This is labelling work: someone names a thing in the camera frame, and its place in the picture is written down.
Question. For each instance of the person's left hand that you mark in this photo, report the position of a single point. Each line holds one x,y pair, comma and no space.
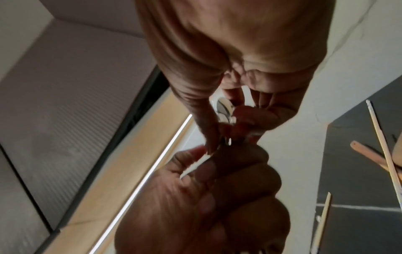
204,210

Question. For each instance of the person's right hand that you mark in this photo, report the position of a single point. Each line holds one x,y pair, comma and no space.
235,37

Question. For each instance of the steel spoon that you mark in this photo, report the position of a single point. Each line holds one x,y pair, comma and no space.
223,108

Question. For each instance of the blue-tipped bamboo chopstick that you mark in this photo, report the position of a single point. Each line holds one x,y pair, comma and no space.
321,222
384,148

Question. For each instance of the orange wooden spatula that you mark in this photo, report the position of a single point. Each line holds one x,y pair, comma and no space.
367,151

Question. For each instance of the LED light strip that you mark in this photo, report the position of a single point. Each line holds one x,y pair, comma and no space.
147,181

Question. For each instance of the wooden overhead cabinet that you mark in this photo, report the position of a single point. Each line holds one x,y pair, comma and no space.
103,203

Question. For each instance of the steel range hood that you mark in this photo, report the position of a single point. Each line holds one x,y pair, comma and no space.
78,99

